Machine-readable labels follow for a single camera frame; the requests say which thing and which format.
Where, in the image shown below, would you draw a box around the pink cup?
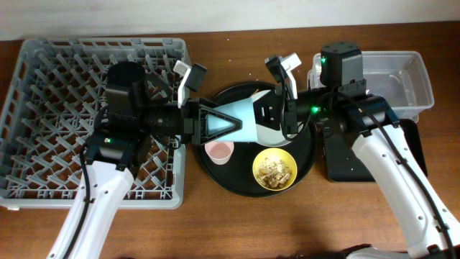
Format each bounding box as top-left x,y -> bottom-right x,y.
205,141 -> 234,165

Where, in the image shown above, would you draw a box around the white round plate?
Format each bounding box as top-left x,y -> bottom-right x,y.
251,89 -> 290,147

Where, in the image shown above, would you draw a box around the light blue cup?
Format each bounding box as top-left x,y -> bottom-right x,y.
206,98 -> 257,142

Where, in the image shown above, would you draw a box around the yellow bowl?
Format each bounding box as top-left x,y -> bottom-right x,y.
252,147 -> 298,191

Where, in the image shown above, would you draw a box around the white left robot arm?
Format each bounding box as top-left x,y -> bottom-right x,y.
48,61 -> 242,258

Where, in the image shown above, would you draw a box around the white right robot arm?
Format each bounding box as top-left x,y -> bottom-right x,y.
265,42 -> 459,258

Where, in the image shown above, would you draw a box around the grey plastic dishwasher rack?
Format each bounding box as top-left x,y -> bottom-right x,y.
1,37 -> 190,210

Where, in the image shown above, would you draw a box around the round black tray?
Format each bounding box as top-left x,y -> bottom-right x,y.
193,81 -> 318,197

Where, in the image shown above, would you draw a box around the food scraps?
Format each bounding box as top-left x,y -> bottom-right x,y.
256,158 -> 293,190

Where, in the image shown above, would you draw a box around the black rectangular tray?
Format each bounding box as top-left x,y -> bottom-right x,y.
323,119 -> 428,183

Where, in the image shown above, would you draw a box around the clear plastic bin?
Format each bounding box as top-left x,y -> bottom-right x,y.
307,50 -> 436,124

